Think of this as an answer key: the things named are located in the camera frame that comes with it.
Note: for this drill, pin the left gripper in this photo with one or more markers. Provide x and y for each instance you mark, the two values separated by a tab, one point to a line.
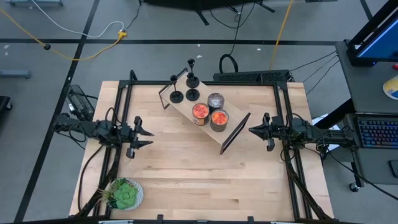
130	133

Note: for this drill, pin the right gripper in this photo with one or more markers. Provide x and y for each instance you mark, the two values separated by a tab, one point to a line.
276	130

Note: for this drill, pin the orange candle glass jar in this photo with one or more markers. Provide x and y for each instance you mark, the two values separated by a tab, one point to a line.
219	119

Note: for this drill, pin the black candle stick holder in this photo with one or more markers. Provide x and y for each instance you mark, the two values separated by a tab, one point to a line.
192	95
176	97
196	82

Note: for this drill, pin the tin can with orange top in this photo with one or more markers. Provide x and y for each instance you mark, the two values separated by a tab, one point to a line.
200	112

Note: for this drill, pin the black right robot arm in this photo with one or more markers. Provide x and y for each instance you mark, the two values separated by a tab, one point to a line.
329	138

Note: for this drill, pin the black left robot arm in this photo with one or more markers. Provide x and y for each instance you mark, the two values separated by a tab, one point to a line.
93	129

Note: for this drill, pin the wooden shelf with black ends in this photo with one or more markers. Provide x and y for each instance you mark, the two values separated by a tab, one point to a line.
233	116

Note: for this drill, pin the green succulent in pot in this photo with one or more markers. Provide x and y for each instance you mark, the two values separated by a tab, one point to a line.
124	194

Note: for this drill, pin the long black power strip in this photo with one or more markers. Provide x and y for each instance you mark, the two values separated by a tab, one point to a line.
236	76

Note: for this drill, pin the white paper sheet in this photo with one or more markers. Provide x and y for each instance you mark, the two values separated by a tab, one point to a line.
323	119

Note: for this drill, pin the black caster wheel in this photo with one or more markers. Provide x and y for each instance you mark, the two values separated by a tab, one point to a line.
354	187

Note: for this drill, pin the grey desk cart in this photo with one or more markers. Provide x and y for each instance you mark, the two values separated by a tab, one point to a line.
367	90

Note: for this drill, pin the backlit computer keyboard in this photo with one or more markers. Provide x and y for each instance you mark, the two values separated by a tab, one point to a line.
379	133

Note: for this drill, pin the small black knob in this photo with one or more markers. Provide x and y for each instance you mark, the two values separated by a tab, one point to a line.
47	46

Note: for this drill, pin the white yellow blue disc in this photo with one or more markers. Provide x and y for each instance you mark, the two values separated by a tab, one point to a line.
392	88

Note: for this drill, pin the small black device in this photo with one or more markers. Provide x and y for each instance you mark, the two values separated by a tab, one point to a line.
394	168

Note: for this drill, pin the grey metal bar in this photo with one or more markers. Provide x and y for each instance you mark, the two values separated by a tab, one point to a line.
34	2
15	74

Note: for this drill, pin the black floor object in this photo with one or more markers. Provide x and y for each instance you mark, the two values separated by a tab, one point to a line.
4	102

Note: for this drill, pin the computer monitor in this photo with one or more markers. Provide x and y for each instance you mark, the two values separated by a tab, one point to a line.
382	43

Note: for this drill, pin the black aluminium table frame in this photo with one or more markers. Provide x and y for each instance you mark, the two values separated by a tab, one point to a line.
224	83

